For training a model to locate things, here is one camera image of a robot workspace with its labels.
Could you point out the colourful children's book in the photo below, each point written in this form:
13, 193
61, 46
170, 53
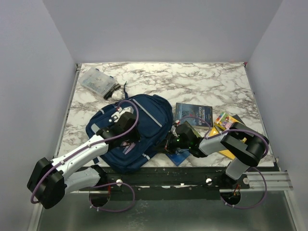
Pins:
225, 121

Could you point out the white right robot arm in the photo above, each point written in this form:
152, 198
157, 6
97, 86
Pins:
247, 145

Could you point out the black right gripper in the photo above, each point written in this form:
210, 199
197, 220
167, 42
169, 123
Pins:
168, 146

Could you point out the yellow notebook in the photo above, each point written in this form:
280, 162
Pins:
226, 153

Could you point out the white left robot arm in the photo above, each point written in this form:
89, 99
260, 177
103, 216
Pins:
72, 163

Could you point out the purple highlighter marker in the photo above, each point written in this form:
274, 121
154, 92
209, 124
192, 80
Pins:
128, 148

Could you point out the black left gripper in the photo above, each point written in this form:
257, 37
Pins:
136, 136

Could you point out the clear plastic organiser box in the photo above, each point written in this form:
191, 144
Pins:
97, 81

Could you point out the aluminium extrusion rail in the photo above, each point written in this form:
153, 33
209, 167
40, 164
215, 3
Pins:
253, 181

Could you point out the white cylindrical object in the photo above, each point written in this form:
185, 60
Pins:
118, 95

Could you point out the Animal Farm book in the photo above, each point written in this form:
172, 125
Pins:
179, 157

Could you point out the Nineteen Eighty-Four book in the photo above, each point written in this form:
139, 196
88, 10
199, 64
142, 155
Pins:
198, 116

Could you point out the navy blue student backpack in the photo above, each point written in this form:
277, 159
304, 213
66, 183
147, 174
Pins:
154, 123

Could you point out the black mounting base plate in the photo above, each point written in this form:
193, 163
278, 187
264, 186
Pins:
148, 174

